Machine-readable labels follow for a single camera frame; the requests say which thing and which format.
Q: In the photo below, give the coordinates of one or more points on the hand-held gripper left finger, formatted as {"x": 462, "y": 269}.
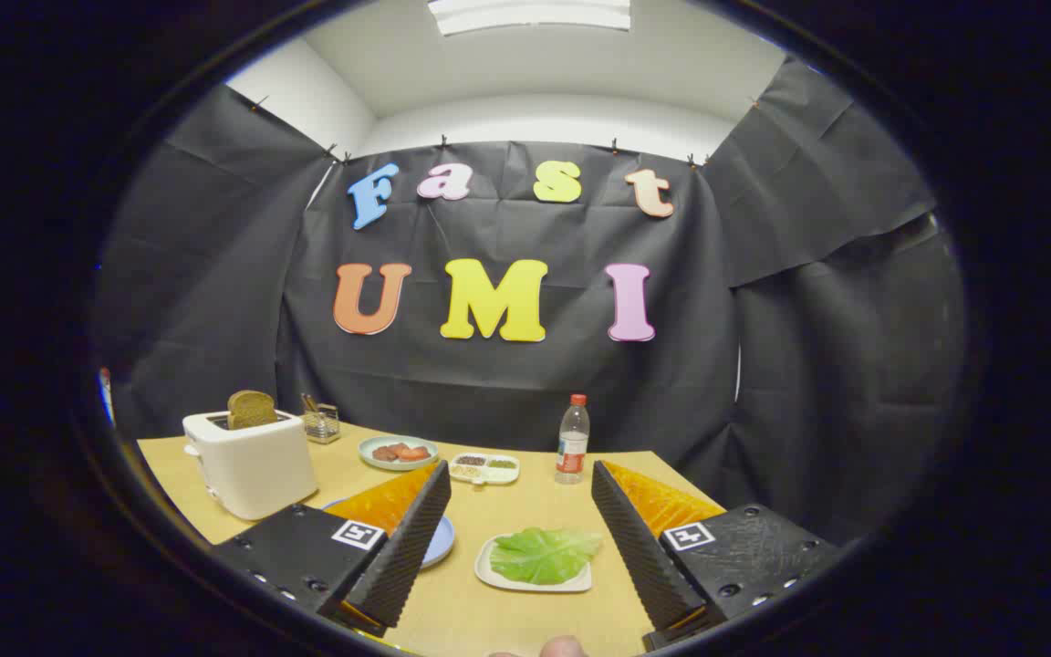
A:
{"x": 407, "y": 547}

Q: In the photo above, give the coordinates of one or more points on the white toaster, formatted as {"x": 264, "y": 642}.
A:
{"x": 252, "y": 470}

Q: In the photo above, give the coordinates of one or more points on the blue plate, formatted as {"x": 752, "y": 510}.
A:
{"x": 441, "y": 540}

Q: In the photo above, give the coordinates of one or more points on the black backdrop cloth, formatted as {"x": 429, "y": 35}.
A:
{"x": 507, "y": 392}

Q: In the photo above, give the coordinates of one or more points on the pale green plate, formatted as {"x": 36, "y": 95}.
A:
{"x": 398, "y": 466}

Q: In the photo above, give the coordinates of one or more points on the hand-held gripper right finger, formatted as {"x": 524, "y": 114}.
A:
{"x": 639, "y": 557}

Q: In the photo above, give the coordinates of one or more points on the brown meat pieces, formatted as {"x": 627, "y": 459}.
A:
{"x": 385, "y": 453}

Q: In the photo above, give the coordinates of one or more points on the green lettuce leaf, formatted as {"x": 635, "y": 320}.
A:
{"x": 544, "y": 557}

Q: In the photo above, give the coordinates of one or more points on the clear utensil holder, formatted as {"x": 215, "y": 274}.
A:
{"x": 323, "y": 427}

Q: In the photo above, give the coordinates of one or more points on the red and white object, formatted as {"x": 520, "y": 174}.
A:
{"x": 107, "y": 392}

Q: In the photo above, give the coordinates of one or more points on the white divided seasoning tray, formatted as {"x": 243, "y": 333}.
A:
{"x": 487, "y": 477}

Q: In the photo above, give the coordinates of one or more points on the clear red-capped water bottle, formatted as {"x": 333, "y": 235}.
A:
{"x": 571, "y": 447}

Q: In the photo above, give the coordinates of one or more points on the red tomato slices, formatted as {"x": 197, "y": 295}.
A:
{"x": 414, "y": 453}

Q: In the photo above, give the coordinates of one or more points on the brown toast slice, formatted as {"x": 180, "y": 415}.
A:
{"x": 252, "y": 409}

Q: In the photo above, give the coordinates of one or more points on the ceiling light panel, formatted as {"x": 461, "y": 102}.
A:
{"x": 530, "y": 14}

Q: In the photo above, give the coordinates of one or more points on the white rectangular plate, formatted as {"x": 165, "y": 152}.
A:
{"x": 487, "y": 572}

